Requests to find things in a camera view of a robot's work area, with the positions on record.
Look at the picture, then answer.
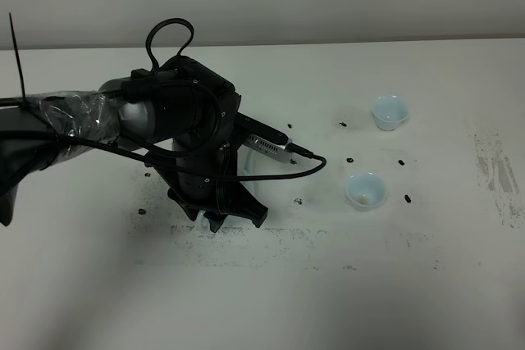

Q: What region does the near pale blue teacup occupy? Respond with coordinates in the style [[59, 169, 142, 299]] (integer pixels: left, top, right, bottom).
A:
[[344, 172, 387, 211]]

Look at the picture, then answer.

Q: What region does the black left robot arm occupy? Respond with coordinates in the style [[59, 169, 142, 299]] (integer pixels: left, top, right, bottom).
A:
[[1, 57, 267, 231]]

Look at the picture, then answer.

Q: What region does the black cable tie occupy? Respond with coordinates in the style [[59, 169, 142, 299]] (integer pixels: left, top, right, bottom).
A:
[[9, 13, 30, 110]]

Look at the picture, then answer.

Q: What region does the pale blue porcelain teapot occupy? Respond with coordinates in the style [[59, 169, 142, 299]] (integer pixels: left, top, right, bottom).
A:
[[196, 149, 256, 230]]

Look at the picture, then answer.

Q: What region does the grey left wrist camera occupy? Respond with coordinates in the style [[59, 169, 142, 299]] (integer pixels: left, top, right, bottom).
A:
[[235, 112, 293, 162]]

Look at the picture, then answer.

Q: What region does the black camera cable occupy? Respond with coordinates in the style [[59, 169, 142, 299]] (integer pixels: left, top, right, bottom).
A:
[[0, 17, 328, 199]]

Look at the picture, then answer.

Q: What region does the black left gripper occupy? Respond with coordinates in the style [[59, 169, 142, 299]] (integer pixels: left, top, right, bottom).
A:
[[163, 137, 268, 233]]

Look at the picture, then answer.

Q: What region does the far pale blue teacup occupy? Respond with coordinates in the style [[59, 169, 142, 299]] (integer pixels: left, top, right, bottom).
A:
[[372, 95, 409, 131]]

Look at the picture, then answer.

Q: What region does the pale blue teacup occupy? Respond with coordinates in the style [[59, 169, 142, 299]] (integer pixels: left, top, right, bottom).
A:
[[372, 95, 409, 131], [344, 172, 387, 211]]

